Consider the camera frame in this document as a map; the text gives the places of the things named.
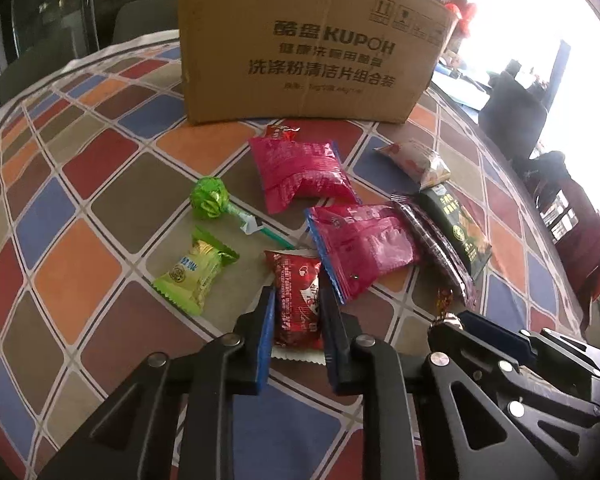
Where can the white and red snack packet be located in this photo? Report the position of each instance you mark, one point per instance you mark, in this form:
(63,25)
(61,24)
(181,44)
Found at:
(415,160)

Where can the small red candy packet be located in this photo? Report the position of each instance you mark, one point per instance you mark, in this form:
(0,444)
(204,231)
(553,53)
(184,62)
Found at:
(280,133)

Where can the gold candy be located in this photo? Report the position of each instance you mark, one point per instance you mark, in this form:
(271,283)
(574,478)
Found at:
(445,302)

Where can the black chair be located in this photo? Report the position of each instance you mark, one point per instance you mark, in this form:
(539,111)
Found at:
(512,110)

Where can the brown cardboard box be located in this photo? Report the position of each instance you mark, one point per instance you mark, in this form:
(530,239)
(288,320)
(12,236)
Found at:
(305,60)

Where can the yellow green snack packet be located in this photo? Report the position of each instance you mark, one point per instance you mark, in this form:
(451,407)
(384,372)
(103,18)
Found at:
(195,275)

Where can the green wrapped lollipop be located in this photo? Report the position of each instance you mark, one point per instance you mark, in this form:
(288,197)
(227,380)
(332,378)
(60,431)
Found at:
(210,197)

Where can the red bow decoration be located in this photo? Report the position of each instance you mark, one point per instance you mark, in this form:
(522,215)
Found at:
(462,17)

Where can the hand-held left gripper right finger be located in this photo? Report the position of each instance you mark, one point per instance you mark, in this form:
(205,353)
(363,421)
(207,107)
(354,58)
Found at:
(332,340)

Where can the dark green snack packet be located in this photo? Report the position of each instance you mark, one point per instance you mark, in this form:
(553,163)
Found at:
(460,230)

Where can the dark grey chair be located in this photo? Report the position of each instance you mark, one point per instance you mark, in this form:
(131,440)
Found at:
(35,75)

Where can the dark purple snack packet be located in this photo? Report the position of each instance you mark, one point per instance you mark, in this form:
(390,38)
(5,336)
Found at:
(435,247)

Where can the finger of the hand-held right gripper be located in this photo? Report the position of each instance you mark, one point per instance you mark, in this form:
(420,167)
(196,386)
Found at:
(500,335)
(472,355)

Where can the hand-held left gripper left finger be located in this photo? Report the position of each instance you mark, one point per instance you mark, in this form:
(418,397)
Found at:
(264,330)

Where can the pink snack packet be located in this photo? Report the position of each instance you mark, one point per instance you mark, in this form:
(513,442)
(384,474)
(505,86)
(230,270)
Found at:
(300,175)
(365,250)

